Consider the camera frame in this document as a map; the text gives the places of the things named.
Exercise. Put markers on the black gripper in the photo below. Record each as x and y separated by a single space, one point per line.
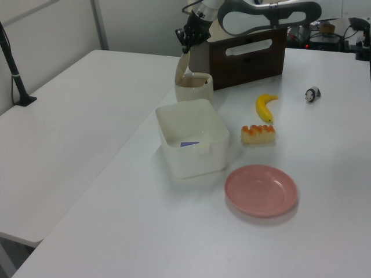
198 30

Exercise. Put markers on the cream lidded cup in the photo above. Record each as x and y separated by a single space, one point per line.
192 91

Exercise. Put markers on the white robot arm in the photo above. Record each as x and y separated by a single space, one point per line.
261 14

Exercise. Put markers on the cream cabinet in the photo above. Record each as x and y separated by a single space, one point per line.
218 33

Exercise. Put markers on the dark brown drawer box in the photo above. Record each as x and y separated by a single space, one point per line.
246 69

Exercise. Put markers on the yellow banana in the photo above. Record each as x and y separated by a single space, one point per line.
261 107

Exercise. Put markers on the blue cube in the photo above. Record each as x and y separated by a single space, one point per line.
189 144

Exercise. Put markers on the toy bread with orange glaze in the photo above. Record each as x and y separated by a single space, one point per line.
258 136

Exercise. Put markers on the white plastic storage bin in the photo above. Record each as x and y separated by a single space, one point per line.
197 162

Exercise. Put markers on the panda figurine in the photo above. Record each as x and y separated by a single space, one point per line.
312 94

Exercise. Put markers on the black device with red light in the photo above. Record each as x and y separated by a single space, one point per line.
324 43

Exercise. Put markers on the brown tape roll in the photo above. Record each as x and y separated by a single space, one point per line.
327 28

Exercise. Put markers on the pink plastic plate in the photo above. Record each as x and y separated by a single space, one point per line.
261 191

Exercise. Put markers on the black pole with base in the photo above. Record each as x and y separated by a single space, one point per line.
13 72

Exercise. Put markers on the black camera stand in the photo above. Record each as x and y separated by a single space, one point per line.
363 43

